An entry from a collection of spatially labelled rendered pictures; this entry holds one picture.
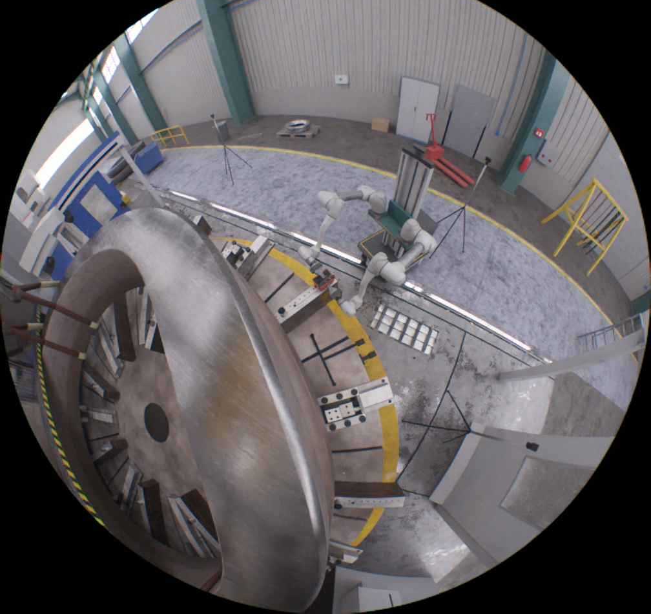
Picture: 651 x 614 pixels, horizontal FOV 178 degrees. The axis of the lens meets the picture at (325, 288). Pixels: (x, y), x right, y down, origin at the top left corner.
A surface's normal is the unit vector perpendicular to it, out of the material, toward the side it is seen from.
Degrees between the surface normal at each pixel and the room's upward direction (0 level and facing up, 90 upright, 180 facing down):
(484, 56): 90
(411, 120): 90
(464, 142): 90
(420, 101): 90
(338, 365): 0
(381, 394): 0
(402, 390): 0
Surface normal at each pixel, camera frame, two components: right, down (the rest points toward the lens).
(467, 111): -0.49, 0.80
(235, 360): -0.07, -0.42
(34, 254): 0.87, 0.42
